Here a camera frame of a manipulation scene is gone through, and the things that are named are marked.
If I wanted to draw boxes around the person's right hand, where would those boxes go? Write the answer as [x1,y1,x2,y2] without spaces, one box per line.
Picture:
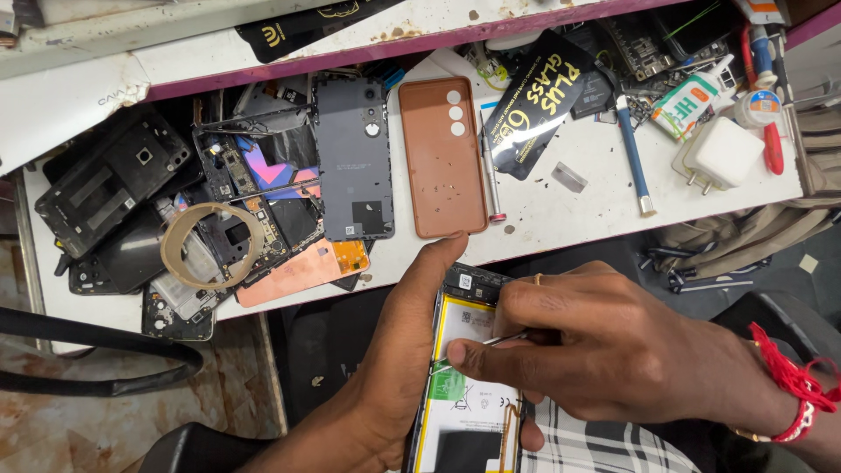
[447,261,791,429]

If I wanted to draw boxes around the large black phone frame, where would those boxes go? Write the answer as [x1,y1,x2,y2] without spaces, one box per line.
[34,105,193,261]

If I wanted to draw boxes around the phone frame with colourful panel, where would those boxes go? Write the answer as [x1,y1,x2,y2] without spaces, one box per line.
[192,104,323,206]

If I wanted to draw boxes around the blue handled tool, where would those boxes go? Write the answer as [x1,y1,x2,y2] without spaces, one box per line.
[594,59,658,218]

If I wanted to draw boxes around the red handled screwdriver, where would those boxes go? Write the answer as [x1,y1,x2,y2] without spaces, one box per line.
[741,26,787,177]

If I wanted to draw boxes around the copper phone back plate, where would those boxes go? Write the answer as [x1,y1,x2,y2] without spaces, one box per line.
[234,238,371,309]

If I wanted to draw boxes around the white cardboard box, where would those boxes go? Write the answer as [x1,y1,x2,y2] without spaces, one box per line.
[0,53,153,177]

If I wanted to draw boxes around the person's checked clothing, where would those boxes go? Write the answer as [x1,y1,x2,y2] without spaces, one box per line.
[519,397,703,473]

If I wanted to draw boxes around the black seat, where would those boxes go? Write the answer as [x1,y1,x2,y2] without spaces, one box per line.
[138,420,280,473]

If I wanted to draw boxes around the beige bag with straps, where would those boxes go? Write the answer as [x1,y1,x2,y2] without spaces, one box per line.
[640,99,841,294]

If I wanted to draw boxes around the person's left hand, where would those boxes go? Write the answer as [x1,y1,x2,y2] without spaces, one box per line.
[342,231,546,471]

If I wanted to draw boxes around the silver screwdriver with red end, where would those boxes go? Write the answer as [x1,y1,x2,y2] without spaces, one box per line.
[478,110,508,224]

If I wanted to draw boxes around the small metal plate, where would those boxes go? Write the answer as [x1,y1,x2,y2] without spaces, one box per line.
[551,162,590,194]

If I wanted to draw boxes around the white and green glue tube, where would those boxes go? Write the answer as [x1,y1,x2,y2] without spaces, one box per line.
[650,54,737,143]

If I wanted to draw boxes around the brown phone case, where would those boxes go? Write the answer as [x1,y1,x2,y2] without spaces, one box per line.
[398,76,490,239]

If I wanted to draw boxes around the tan tape roll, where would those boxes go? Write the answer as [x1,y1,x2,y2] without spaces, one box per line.
[160,201,267,291]

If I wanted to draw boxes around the blue handled screwdriver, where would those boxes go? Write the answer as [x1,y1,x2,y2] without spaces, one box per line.
[749,25,780,91]

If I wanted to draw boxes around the black packet with gold print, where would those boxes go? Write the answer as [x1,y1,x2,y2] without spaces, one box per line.
[234,0,406,65]

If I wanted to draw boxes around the heap of phone parts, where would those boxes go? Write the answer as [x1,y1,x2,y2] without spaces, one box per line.
[39,66,395,342]

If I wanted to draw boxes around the red thread wristband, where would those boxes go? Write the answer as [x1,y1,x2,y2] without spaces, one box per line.
[729,322,841,445]

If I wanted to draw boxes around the metal tweezers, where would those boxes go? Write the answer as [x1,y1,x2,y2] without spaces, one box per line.
[430,332,530,377]

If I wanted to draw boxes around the grey phone back cover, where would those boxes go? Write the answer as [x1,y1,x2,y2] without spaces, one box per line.
[311,78,396,242]

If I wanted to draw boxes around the black screen protector packet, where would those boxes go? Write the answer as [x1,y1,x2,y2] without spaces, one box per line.
[483,29,596,182]

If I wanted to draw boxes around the white charger adapter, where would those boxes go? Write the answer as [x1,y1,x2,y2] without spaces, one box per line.
[671,117,767,197]

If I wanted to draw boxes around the black circuit board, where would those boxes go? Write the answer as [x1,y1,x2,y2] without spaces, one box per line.
[599,13,679,84]

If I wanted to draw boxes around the smartphone with battery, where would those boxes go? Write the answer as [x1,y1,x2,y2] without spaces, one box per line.
[403,263,527,473]

